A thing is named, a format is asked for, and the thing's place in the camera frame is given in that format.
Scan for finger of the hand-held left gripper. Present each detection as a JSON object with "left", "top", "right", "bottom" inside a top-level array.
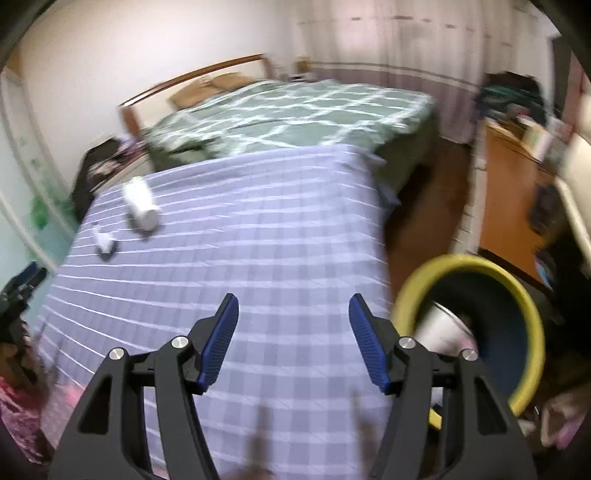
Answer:
[{"left": 14, "top": 261, "right": 48, "bottom": 291}]

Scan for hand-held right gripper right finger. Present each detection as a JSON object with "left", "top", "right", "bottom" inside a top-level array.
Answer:
[{"left": 348, "top": 293, "right": 539, "bottom": 480}]

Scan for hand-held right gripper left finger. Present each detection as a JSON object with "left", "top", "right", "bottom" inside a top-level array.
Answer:
[{"left": 54, "top": 293, "right": 240, "bottom": 480}]

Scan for yellow rimmed dark bin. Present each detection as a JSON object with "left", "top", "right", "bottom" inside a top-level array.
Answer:
[{"left": 392, "top": 255, "right": 546, "bottom": 430}]

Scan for white cup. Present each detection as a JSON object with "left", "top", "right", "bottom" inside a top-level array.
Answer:
[{"left": 414, "top": 302, "right": 477, "bottom": 357}]

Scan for small white and black object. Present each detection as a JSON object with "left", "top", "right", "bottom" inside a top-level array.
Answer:
[{"left": 92, "top": 224, "right": 119, "bottom": 257}]

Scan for purple striped tablecloth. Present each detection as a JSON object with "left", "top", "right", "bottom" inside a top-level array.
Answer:
[{"left": 34, "top": 144, "right": 398, "bottom": 480}]

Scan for white bedside table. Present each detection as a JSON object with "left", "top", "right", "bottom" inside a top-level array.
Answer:
[{"left": 92, "top": 138, "right": 155, "bottom": 188}]

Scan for wooden desk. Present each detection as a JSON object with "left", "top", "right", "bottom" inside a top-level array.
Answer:
[{"left": 475, "top": 117, "right": 561, "bottom": 288}]

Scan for dark cloth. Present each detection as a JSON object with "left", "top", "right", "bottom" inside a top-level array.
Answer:
[{"left": 542, "top": 231, "right": 591, "bottom": 352}]

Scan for pink floral bag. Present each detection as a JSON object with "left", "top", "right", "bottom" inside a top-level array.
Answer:
[{"left": 540, "top": 392, "right": 583, "bottom": 449}]

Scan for tan pillow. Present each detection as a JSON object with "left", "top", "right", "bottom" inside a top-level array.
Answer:
[
  {"left": 201, "top": 73, "right": 259, "bottom": 93},
  {"left": 168, "top": 83, "right": 213, "bottom": 109}
]

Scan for bed with green quilt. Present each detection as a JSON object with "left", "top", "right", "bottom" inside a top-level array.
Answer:
[{"left": 145, "top": 78, "right": 439, "bottom": 185}]

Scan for wooden bed headboard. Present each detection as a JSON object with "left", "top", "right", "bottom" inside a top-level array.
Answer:
[{"left": 117, "top": 53, "right": 274, "bottom": 141}]

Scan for pile of dark clothes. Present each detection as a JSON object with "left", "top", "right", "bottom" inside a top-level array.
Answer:
[{"left": 478, "top": 71, "right": 561, "bottom": 139}]

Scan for pink and white curtain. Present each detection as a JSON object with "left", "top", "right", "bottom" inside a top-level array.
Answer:
[{"left": 277, "top": 0, "right": 555, "bottom": 144}]

